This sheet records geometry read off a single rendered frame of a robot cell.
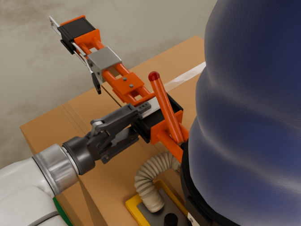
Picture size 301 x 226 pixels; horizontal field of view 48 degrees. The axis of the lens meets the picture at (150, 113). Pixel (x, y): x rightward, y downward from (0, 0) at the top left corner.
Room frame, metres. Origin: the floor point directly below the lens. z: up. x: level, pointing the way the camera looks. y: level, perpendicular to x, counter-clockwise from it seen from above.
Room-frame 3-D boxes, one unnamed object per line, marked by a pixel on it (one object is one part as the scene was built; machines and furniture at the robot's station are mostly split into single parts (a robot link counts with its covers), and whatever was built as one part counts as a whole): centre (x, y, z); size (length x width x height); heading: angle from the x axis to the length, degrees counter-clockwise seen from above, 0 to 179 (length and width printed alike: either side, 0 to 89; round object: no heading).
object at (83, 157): (0.38, 0.12, 1.08); 0.09 x 0.07 x 0.08; 127
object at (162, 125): (0.47, -0.01, 1.08); 0.10 x 0.08 x 0.06; 126
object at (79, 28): (0.75, 0.19, 1.09); 0.08 x 0.07 x 0.05; 36
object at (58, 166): (0.34, 0.18, 1.08); 0.09 x 0.06 x 0.09; 37
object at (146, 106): (0.46, 0.02, 1.12); 0.05 x 0.01 x 0.03; 127
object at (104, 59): (0.64, 0.11, 1.08); 0.07 x 0.07 x 0.04; 36
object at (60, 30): (0.68, 0.20, 1.09); 0.31 x 0.03 x 0.05; 36
